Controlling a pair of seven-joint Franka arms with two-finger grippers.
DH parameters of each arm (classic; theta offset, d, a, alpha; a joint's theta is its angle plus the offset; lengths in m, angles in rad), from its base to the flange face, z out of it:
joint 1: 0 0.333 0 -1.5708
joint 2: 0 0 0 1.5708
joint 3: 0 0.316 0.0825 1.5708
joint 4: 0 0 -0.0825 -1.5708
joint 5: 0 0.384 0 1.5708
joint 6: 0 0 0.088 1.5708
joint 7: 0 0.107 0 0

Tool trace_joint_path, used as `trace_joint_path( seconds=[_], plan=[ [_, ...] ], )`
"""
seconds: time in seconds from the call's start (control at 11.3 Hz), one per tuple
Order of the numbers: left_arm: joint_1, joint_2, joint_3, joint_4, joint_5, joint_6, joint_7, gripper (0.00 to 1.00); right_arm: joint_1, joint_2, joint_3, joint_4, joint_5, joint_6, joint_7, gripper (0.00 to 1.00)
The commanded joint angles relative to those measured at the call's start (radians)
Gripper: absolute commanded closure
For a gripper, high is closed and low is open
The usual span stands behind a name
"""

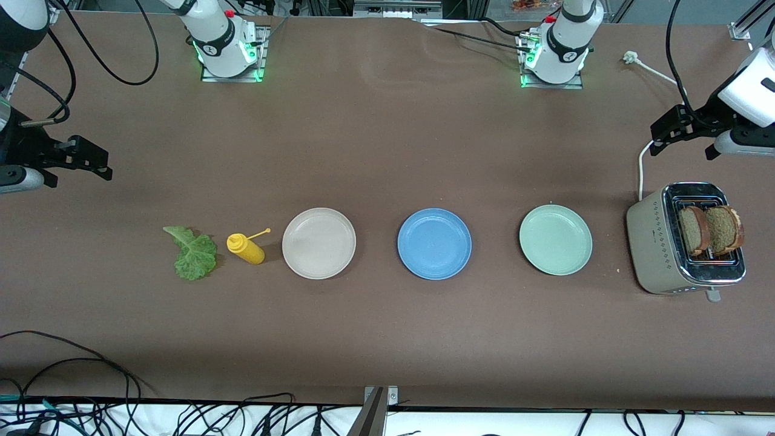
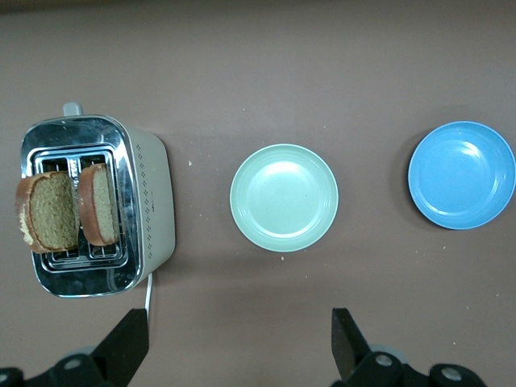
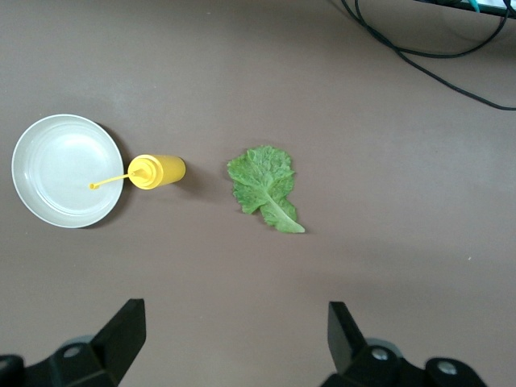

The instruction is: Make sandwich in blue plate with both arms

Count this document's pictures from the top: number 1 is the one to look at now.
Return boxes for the brown bread slice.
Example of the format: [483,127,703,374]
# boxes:
[678,206,711,256]
[704,205,745,255]

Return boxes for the green lettuce leaf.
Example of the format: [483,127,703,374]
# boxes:
[162,226,218,281]

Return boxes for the yellow mustard squeeze bottle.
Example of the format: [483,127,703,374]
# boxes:
[226,228,271,265]

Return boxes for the green round plate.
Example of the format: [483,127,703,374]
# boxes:
[519,205,593,276]

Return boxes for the beige round plate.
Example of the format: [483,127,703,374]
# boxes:
[282,208,357,280]

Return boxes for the blue round plate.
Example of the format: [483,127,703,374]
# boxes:
[397,208,472,280]

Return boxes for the aluminium table edge profile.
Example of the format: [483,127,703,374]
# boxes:
[6,51,29,97]

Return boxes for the aluminium corner profile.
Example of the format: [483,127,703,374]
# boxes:
[728,0,775,42]

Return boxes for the beige chrome toaster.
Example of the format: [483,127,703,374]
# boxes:
[626,182,747,302]

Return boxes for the grey metal box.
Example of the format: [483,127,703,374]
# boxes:
[353,0,443,19]

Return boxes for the dark aluminium beam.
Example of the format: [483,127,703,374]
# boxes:
[346,388,388,436]

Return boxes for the white toaster power cord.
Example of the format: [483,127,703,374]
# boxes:
[624,51,679,202]

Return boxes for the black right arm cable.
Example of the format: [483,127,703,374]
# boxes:
[0,0,160,128]

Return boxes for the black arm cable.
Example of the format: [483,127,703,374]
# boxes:
[0,0,160,128]
[666,0,712,128]

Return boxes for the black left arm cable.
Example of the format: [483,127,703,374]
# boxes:
[666,0,712,128]

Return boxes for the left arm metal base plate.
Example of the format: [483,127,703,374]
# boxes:
[519,30,584,90]

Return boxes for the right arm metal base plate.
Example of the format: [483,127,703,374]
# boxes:
[201,25,270,83]

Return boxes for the black looping cable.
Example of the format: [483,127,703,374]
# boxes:
[18,357,133,420]
[0,330,146,400]

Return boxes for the black base cable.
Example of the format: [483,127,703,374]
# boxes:
[478,17,524,36]
[431,27,533,53]

